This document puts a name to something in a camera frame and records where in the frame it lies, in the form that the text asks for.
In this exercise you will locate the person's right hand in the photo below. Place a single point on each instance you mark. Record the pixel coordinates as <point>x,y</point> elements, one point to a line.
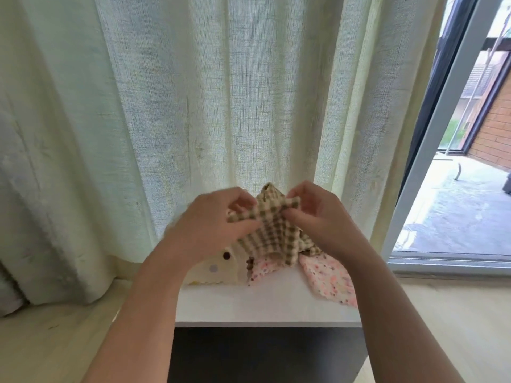
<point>327,223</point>

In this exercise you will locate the person's left hand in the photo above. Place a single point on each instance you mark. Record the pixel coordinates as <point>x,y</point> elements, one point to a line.
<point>207,231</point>

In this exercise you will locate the cream polka dot cloths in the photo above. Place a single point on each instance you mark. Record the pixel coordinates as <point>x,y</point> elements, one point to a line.
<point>215,271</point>

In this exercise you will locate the brown checked cloth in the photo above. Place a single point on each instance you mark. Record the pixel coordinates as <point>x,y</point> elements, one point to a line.
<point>275,235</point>
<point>271,190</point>

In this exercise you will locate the pink floral cloths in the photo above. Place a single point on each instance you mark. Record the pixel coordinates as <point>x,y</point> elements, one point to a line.
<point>331,279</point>

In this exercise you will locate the person's right forearm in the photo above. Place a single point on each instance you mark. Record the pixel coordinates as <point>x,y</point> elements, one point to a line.
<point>399,323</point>

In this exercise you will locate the person's left forearm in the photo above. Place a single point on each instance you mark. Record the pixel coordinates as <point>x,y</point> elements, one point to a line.
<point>136,323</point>

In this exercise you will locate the white table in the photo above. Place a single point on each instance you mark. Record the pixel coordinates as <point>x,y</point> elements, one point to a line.
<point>271,303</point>

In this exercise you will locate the white linen curtain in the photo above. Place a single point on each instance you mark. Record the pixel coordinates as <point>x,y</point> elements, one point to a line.
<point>239,83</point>

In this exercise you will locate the white sliding door frame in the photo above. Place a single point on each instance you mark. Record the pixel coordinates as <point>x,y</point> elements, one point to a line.
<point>435,131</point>

